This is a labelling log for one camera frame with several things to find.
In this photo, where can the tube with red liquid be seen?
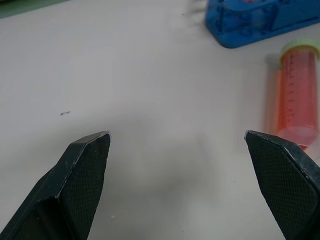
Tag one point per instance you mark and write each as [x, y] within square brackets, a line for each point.
[298, 95]

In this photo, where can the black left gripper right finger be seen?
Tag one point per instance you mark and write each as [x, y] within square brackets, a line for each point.
[287, 187]

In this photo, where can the blue plastic tube rack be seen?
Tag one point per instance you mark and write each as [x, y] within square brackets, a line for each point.
[252, 22]

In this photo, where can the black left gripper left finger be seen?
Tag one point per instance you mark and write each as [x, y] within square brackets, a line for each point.
[72, 190]

